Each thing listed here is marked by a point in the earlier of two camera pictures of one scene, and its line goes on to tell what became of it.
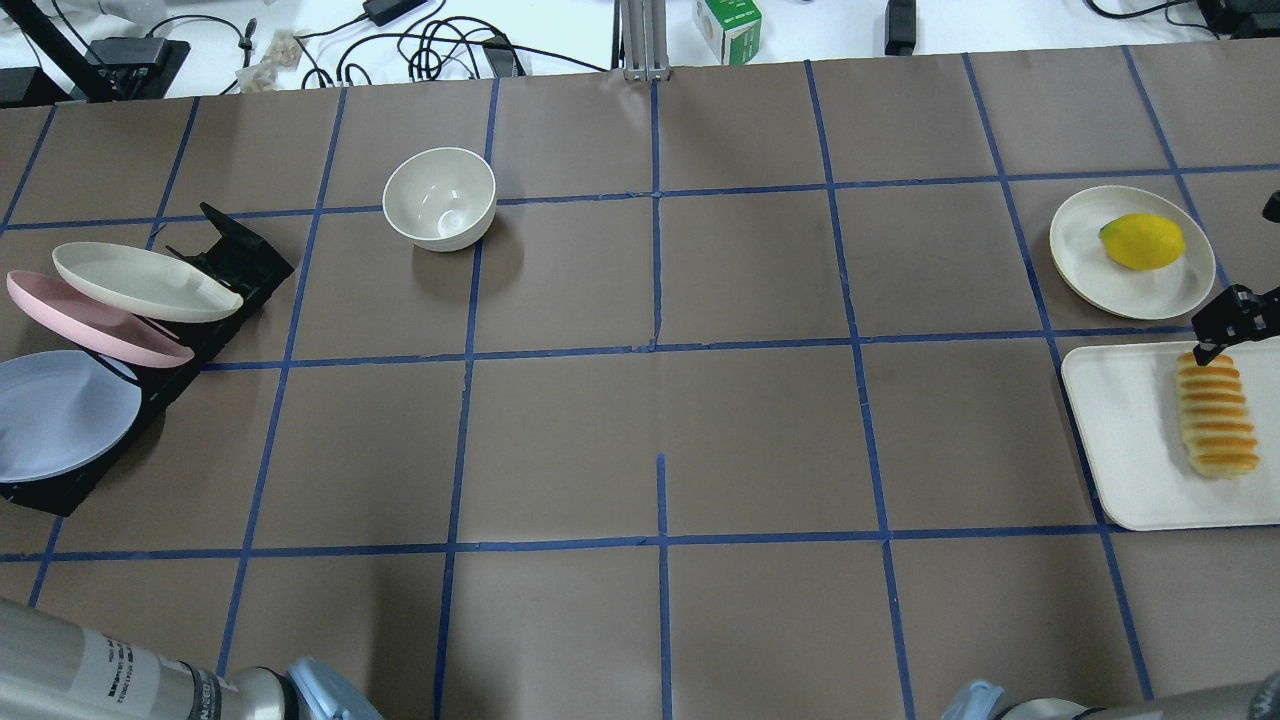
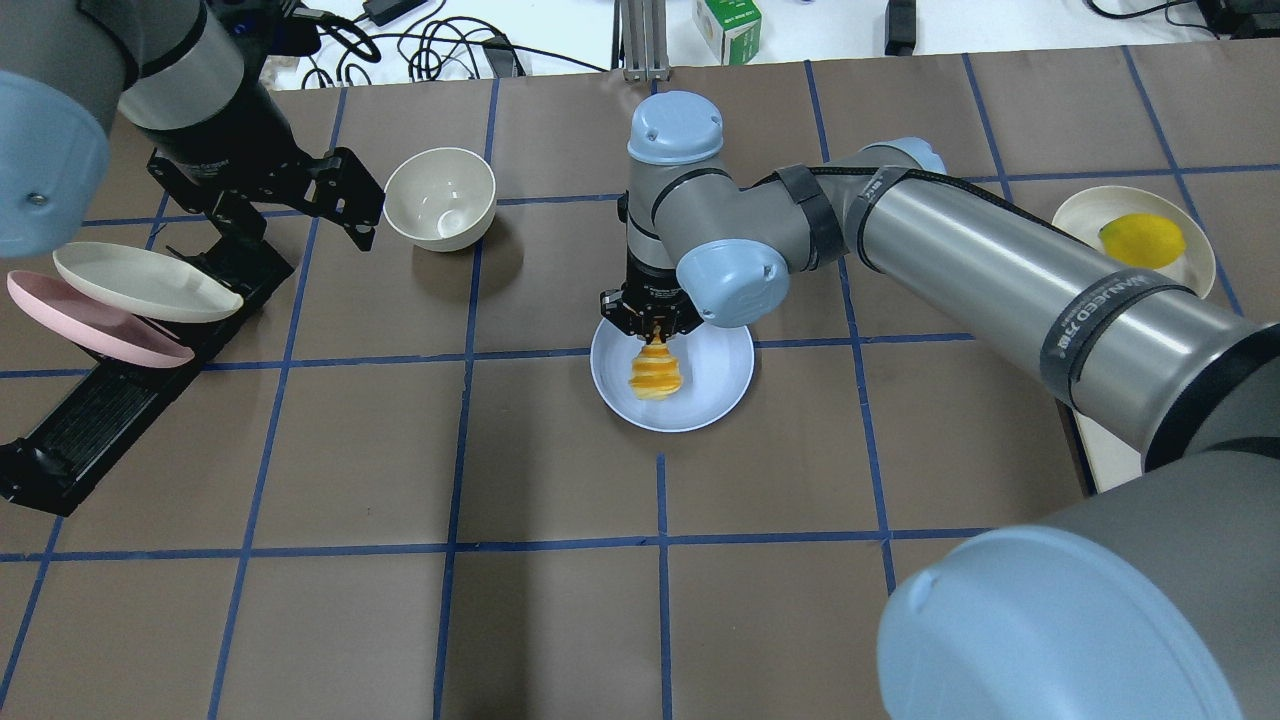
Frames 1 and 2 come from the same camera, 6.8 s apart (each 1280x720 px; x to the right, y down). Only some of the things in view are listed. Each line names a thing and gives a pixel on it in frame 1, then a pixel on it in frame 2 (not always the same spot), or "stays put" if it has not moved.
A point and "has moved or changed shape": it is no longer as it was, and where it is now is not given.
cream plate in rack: (129, 282) stays put
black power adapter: (900, 27) stays put
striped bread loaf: (1220, 437) has moved or changed shape
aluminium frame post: (644, 34) stays put
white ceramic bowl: (442, 199) stays put
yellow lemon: (1143, 241) stays put
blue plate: (62, 409) → (716, 365)
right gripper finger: (1239, 316) → (651, 302)
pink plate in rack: (114, 332) stays put
